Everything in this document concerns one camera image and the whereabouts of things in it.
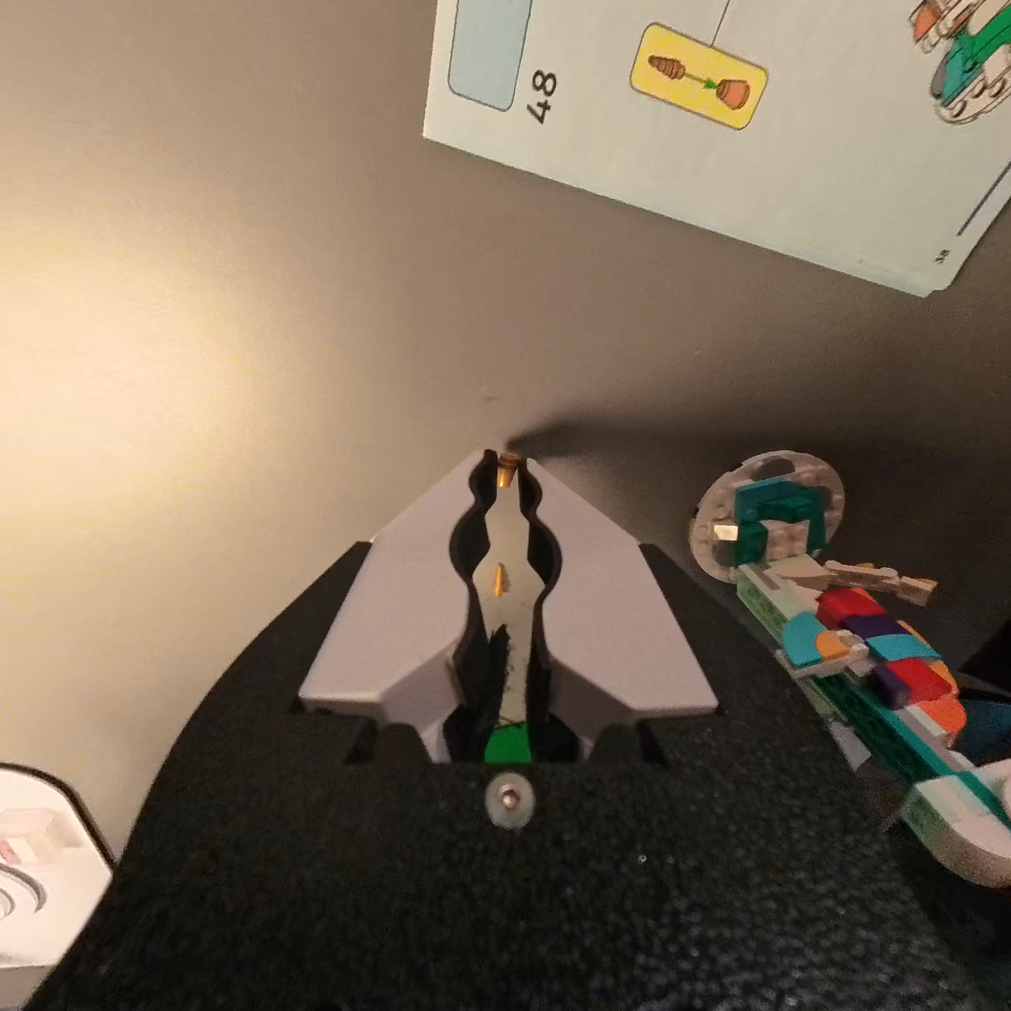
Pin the colourful lego model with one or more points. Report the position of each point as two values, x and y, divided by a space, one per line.
892 655

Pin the small gold lego cone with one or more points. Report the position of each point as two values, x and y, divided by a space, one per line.
508 468

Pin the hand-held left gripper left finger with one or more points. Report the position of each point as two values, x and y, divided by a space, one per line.
387 624

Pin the white flat tray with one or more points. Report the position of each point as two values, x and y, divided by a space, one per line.
79 892

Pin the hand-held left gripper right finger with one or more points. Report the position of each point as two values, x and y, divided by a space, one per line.
624 624

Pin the open instruction booklet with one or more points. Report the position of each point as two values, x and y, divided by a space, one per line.
829 174

